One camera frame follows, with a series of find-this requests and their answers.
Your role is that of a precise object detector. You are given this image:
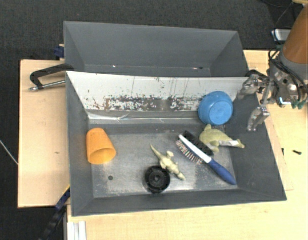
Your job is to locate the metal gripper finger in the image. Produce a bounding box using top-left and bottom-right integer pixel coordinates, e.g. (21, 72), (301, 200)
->
(237, 74), (260, 101)
(246, 106), (271, 133)

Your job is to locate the blue plastic bowl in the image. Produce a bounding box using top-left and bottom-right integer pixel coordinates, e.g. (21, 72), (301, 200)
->
(197, 91), (234, 127)

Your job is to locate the pale green toy animal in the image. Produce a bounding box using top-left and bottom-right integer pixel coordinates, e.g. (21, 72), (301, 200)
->
(198, 124), (246, 154)

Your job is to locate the black brush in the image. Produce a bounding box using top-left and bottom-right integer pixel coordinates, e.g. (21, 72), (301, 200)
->
(181, 130), (215, 157)

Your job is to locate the pale green toy dinosaur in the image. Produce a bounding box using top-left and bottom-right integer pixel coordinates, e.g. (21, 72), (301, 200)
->
(150, 144), (187, 181)

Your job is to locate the black round wheel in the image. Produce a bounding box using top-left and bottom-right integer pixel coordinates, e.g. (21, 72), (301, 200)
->
(144, 165), (172, 195)

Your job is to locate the grey metal bin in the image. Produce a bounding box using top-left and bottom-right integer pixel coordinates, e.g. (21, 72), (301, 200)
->
(63, 20), (288, 217)

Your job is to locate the orange plastic cup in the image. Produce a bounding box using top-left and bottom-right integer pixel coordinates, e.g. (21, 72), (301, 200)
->
(85, 127), (118, 165)

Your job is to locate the pale flat board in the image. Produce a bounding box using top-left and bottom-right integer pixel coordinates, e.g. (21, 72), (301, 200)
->
(17, 59), (295, 209)

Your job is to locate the white brush with blue handle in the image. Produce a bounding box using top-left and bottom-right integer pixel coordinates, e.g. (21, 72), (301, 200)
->
(175, 134), (238, 186)

